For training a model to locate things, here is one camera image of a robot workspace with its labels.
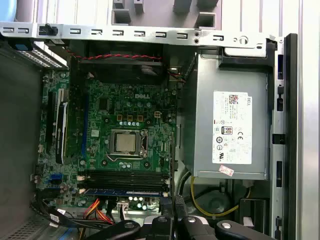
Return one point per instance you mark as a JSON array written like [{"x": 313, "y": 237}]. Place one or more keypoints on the white board connector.
[{"x": 122, "y": 206}]

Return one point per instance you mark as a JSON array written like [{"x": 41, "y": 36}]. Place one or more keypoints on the grey power supply unit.
[{"x": 205, "y": 125}]

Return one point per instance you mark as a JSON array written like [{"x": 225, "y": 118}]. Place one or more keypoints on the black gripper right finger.
[{"x": 190, "y": 230}]

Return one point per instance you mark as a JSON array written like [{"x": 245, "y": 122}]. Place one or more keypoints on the black cooling fan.
[{"x": 120, "y": 70}]

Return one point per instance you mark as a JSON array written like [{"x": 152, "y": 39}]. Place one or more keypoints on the pale blue object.
[{"x": 7, "y": 10}]

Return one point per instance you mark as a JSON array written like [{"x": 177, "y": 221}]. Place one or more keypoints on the metal CPU socket cover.
[{"x": 113, "y": 143}]

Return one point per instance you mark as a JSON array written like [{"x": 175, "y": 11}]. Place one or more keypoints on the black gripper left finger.
[{"x": 162, "y": 230}]

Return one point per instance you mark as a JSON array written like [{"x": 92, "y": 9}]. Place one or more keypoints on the blue expansion slot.
[{"x": 85, "y": 125}]

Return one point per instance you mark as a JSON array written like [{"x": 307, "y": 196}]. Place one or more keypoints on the black and silver PC case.
[{"x": 125, "y": 32}]

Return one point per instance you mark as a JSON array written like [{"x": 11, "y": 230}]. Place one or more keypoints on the green Dell motherboard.
[{"x": 150, "y": 112}]

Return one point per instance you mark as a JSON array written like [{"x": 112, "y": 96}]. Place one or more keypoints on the black expansion slot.
[{"x": 51, "y": 120}]

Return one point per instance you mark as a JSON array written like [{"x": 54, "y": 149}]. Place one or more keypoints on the blue SATA port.
[{"x": 56, "y": 178}]

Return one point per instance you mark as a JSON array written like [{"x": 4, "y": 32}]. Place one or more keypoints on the RAM slot with white clips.
[
  {"x": 125, "y": 178},
  {"x": 82, "y": 191}
]

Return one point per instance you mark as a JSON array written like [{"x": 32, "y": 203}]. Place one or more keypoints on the grey parts rack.
[{"x": 155, "y": 15}]

